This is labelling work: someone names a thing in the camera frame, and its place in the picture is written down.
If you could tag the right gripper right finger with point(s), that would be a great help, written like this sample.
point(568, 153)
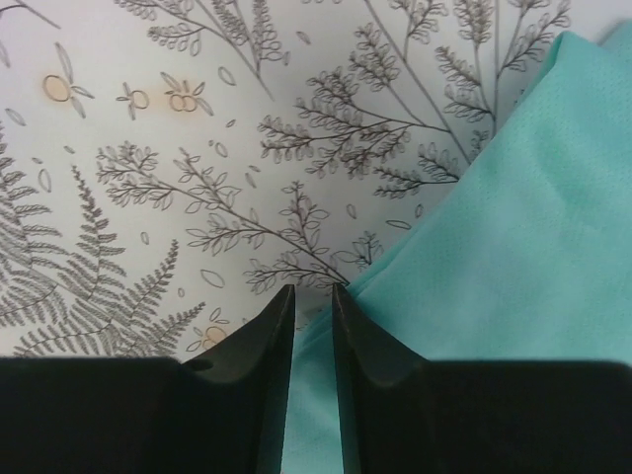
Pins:
point(402, 413)

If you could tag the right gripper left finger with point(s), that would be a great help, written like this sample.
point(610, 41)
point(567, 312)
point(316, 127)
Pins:
point(221, 412)

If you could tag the teal t shirt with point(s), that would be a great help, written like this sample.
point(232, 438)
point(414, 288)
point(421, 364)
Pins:
point(530, 254)

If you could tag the floral table mat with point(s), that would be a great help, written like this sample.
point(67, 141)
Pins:
point(166, 166)

